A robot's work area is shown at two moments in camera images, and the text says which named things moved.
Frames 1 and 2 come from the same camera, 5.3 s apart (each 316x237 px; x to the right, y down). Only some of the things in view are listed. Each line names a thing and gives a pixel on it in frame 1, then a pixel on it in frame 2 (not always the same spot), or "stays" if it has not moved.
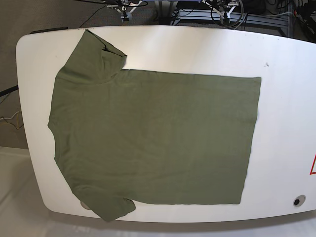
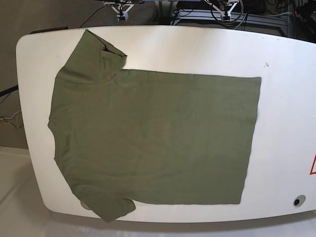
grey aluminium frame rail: x=206 y=15 stays
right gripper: x=125 y=16 -> x=121 y=9
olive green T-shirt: x=124 y=137 stays
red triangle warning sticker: x=314 y=172 stays
